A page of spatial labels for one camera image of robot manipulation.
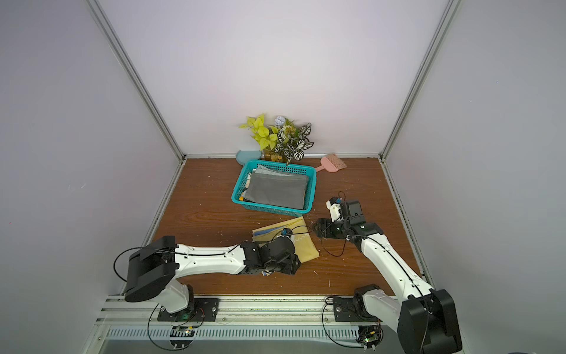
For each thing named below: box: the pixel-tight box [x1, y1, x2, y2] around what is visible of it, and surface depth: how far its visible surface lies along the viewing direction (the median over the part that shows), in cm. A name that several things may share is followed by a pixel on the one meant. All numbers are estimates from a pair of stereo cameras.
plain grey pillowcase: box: [244, 164, 309, 210], surface depth 101 cm
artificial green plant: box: [238, 113, 314, 165], surface depth 96 cm
